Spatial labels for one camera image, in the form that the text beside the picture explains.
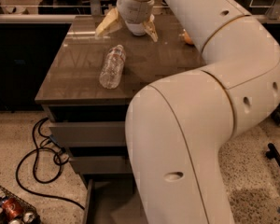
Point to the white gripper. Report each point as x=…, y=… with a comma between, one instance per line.
x=134, y=12

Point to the clear plastic water bottle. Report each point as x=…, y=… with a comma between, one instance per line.
x=113, y=67

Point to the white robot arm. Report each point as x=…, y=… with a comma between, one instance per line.
x=175, y=126

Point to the grey drawer cabinet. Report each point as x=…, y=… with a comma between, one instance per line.
x=73, y=77

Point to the top grey drawer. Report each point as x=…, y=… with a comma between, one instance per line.
x=89, y=126

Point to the grey drawer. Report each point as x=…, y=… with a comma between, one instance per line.
x=113, y=201
x=89, y=126
x=100, y=160

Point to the middle grey drawer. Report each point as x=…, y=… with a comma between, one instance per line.
x=100, y=160

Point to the bottom grey drawer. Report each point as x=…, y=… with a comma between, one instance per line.
x=113, y=201

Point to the white ceramic bowl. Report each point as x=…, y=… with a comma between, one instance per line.
x=138, y=29

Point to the orange fruit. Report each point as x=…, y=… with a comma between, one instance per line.
x=188, y=39

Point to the person in background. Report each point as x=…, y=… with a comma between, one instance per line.
x=62, y=7

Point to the black metal bar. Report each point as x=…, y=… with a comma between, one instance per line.
x=273, y=153

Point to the silver can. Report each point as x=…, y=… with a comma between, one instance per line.
x=28, y=217
x=15, y=221

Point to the red soda can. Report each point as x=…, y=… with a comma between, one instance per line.
x=12, y=208

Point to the black wire basket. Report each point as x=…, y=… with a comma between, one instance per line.
x=6, y=194

